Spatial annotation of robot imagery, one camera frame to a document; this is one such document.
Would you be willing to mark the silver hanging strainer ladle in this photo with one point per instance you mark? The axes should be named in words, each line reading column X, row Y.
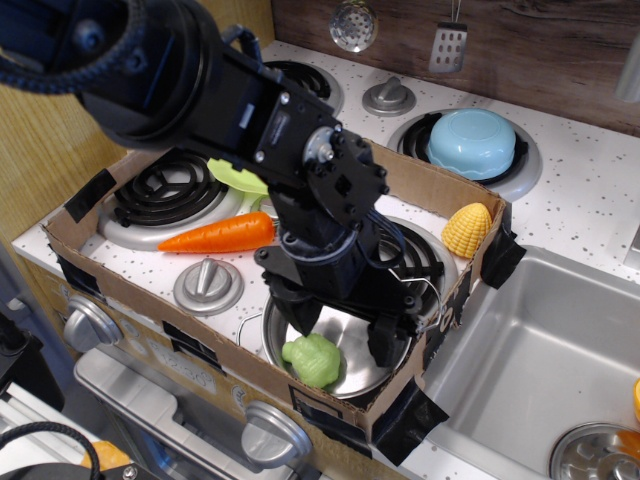
column 353, row 26

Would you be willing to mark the yellow toy corn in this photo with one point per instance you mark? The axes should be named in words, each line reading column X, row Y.
column 466, row 230

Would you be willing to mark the silver hanging spatula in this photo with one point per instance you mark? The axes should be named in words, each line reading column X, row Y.
column 449, row 43

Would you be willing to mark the silver metal pan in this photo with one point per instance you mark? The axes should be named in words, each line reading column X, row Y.
column 273, row 339

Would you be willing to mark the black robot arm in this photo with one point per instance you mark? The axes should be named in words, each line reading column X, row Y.
column 160, row 74

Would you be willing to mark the orange yellow cloth piece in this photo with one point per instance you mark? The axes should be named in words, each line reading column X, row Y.
column 110, row 456

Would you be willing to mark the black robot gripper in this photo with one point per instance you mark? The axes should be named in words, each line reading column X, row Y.
column 303, row 279

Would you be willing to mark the silver oven knob left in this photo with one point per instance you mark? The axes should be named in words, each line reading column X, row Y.
column 87, row 326

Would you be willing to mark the silver stove knob front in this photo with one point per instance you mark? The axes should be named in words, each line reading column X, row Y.
column 208, row 287

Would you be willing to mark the brown cardboard fence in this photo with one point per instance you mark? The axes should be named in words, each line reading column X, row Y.
column 379, row 428

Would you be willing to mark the light blue plastic bowl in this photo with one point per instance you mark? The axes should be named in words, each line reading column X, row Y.
column 474, row 143

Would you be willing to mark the silver oven knob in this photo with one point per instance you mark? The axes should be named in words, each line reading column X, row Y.
column 271, row 439
column 87, row 326

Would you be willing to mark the black burner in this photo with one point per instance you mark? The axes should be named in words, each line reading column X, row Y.
column 411, row 139
column 314, row 80
column 175, row 194
column 409, row 272

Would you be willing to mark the silver stove knob middle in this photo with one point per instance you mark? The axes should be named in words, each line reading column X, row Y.
column 264, row 204

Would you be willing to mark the silver oven knob right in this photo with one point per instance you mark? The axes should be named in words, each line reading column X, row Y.
column 271, row 439

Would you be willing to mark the green toy broccoli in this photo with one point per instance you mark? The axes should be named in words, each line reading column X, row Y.
column 315, row 359

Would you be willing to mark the front left black burner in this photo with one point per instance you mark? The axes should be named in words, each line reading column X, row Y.
column 175, row 194

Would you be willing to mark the back right black burner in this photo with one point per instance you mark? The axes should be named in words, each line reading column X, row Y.
column 411, row 139

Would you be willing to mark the silver oven door handle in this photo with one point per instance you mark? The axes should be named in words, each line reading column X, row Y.
column 173, row 447

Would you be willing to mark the orange toy carrot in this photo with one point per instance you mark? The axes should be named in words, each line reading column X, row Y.
column 240, row 233

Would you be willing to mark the light green plastic plate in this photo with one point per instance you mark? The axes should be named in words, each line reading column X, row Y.
column 244, row 181

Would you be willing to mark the front right black burner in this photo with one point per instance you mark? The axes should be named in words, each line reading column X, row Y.
column 409, row 272

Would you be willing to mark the silver sink basin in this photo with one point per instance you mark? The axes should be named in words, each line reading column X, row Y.
column 555, row 347

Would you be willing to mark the back left black burner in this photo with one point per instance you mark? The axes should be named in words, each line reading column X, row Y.
column 314, row 80

